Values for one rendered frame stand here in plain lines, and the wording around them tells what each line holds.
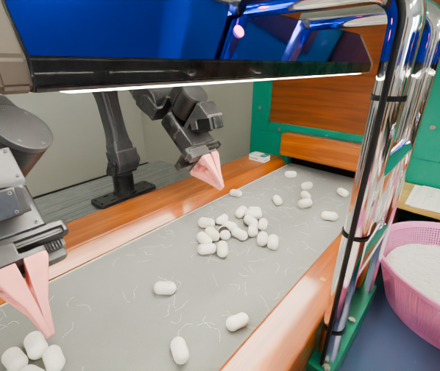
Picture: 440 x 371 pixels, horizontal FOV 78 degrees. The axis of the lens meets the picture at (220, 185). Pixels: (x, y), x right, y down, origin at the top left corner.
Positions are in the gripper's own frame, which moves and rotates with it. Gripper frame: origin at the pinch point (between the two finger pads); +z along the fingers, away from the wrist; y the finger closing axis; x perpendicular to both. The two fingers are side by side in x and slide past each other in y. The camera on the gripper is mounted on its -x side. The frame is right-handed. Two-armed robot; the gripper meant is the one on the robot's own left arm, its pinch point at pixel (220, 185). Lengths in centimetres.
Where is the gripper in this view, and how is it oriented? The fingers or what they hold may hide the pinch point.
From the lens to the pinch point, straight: 58.6
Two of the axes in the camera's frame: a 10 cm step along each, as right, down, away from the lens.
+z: 5.7, 8.0, -2.1
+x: -4.8, 5.2, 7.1
